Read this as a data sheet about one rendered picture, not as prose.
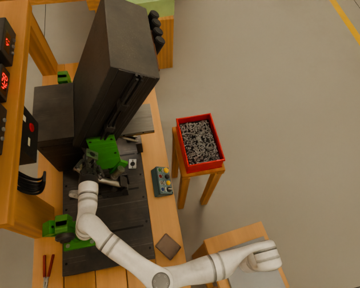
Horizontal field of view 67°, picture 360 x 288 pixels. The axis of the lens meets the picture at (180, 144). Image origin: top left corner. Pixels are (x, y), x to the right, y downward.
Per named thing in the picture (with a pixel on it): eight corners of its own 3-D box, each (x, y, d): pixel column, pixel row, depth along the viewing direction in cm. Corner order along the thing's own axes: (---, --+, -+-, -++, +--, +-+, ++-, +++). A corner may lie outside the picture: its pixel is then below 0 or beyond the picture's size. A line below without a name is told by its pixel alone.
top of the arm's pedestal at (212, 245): (259, 222, 145) (261, 220, 141) (287, 287, 132) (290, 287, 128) (203, 240, 140) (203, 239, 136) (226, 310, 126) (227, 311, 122)
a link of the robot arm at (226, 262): (211, 252, 97) (219, 281, 92) (277, 236, 104) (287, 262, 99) (204, 255, 105) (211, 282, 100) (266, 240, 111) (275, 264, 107)
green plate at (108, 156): (121, 153, 134) (113, 122, 118) (122, 166, 128) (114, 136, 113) (98, 156, 132) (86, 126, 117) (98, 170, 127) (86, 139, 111)
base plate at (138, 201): (131, 79, 177) (130, 76, 175) (155, 258, 128) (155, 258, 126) (64, 86, 172) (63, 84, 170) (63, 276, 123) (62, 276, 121)
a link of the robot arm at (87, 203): (95, 205, 108) (99, 192, 102) (94, 242, 98) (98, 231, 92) (76, 204, 105) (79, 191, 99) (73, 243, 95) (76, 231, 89)
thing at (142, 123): (150, 106, 141) (150, 103, 138) (154, 133, 134) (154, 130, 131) (72, 116, 136) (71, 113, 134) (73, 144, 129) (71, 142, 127)
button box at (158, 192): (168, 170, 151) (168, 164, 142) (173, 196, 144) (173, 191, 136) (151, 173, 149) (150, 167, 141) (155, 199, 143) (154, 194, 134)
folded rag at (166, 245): (154, 246, 129) (154, 245, 126) (166, 232, 132) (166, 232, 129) (170, 261, 126) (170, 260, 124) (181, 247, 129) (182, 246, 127)
